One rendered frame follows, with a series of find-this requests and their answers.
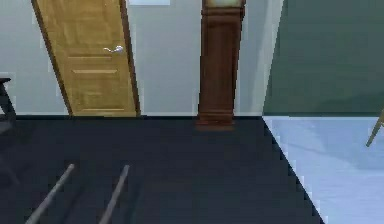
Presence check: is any grey legged chair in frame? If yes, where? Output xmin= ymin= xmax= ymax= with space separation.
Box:
xmin=25 ymin=163 xmax=131 ymax=224

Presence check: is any light wooden room door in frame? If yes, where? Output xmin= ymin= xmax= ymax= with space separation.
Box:
xmin=31 ymin=0 xmax=142 ymax=118

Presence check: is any dark brown grandfather clock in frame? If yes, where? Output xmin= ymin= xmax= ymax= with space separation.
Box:
xmin=195 ymin=0 xmax=247 ymax=127

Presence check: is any tan wooden furniture leg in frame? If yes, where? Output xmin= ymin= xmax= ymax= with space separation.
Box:
xmin=365 ymin=107 xmax=384 ymax=148

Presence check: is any silver door lever handle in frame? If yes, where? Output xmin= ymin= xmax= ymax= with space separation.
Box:
xmin=102 ymin=45 xmax=125 ymax=54

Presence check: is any white framed wall picture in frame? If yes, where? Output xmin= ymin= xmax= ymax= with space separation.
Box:
xmin=128 ymin=0 xmax=171 ymax=6

